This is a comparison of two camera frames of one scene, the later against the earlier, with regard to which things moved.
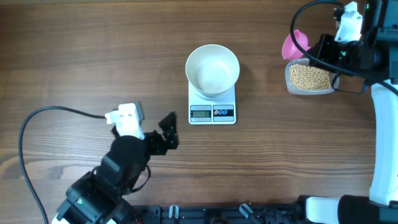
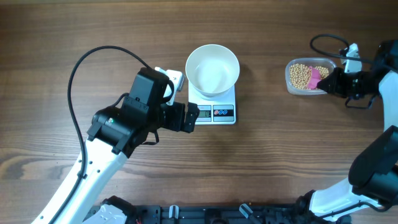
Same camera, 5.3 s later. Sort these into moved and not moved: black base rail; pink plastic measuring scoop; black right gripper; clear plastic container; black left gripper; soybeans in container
Moved: black left gripper; pink plastic measuring scoop; black right gripper
Not moved: clear plastic container; black base rail; soybeans in container
